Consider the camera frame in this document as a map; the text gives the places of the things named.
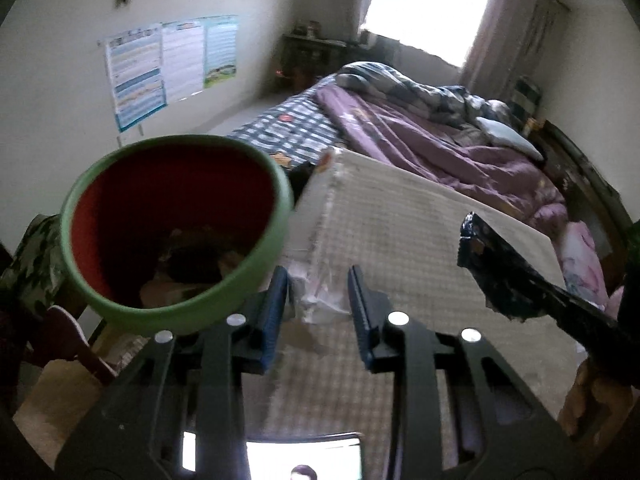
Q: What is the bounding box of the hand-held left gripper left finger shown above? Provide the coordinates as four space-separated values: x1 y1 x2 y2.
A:
59 265 291 480

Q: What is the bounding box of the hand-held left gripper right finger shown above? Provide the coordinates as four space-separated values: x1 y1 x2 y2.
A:
347 265 586 480

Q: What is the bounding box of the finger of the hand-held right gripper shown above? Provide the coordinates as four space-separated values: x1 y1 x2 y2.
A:
522 267 618 346

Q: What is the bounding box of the dark blue snack wrapper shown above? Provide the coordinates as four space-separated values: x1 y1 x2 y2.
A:
456 211 551 321

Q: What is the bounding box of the green bin with red inside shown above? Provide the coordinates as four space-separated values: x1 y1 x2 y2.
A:
59 133 295 337

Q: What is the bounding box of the person's right hand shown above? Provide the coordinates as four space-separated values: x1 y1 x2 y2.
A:
557 360 640 443

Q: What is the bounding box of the clear plastic wrapper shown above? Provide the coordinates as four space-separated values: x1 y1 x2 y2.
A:
295 260 353 326

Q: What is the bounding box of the pink printed blanket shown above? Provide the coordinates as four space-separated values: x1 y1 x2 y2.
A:
557 220 608 306

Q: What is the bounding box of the beige checked mat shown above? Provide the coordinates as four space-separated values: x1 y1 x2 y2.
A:
270 147 591 441

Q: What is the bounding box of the dark wooden headboard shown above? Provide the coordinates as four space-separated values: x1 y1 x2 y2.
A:
530 120 636 271

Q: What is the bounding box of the purple quilt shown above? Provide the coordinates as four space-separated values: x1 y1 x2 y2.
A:
315 82 571 241

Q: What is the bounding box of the light blue pillow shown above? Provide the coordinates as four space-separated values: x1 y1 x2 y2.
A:
475 116 545 162

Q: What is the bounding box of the plaid bed sheet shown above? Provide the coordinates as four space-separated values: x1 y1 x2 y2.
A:
225 72 351 168

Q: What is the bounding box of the brown wooden chair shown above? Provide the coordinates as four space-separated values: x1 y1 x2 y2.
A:
20 305 118 386

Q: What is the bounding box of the green checked chair back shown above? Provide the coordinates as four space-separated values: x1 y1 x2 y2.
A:
512 76 543 121

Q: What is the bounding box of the beige towel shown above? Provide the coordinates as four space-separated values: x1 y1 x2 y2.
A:
15 355 131 461

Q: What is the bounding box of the blue plaid quilt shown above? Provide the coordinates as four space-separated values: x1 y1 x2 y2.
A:
334 61 506 131

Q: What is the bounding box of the dark cluttered shelf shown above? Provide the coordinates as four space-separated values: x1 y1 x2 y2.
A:
280 20 371 93

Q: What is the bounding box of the pink beige curtain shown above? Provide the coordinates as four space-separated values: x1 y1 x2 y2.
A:
460 0 571 93

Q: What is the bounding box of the bright window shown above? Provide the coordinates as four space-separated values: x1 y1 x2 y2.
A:
360 0 496 68

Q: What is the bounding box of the green blue wall poster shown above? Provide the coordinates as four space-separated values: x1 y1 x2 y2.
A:
202 14 239 90

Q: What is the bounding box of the white chart wall poster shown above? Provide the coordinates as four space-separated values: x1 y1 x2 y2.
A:
161 20 207 103

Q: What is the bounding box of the blue striped wall poster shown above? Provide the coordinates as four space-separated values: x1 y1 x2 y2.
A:
97 24 168 133

